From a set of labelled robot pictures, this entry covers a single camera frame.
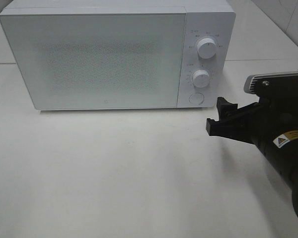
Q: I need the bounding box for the round white door button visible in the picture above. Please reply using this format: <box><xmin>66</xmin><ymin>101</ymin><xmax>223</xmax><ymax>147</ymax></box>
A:
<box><xmin>189</xmin><ymin>92</ymin><xmax>204</xmax><ymax>105</ymax></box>

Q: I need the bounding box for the white microwave door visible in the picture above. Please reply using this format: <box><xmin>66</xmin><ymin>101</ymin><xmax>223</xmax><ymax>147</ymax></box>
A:
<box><xmin>0</xmin><ymin>14</ymin><xmax>185</xmax><ymax>110</ymax></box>

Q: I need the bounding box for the upper white microwave knob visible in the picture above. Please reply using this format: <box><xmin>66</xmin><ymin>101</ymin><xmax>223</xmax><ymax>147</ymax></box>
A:
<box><xmin>196</xmin><ymin>36</ymin><xmax>217</xmax><ymax>59</ymax></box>

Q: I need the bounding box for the white microwave oven body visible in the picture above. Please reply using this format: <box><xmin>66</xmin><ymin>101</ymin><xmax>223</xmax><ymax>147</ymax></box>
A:
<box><xmin>0</xmin><ymin>0</ymin><xmax>236</xmax><ymax>110</ymax></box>

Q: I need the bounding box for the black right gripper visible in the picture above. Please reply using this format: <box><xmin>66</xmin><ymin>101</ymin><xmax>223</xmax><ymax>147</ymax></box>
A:
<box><xmin>206</xmin><ymin>97</ymin><xmax>298</xmax><ymax>174</ymax></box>

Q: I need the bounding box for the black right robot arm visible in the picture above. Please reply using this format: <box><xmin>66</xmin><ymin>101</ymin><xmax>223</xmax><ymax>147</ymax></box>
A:
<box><xmin>206</xmin><ymin>97</ymin><xmax>298</xmax><ymax>217</ymax></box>

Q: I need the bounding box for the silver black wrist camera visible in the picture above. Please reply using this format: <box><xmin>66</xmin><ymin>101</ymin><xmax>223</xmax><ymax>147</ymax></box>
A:
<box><xmin>244</xmin><ymin>71</ymin><xmax>298</xmax><ymax>99</ymax></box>

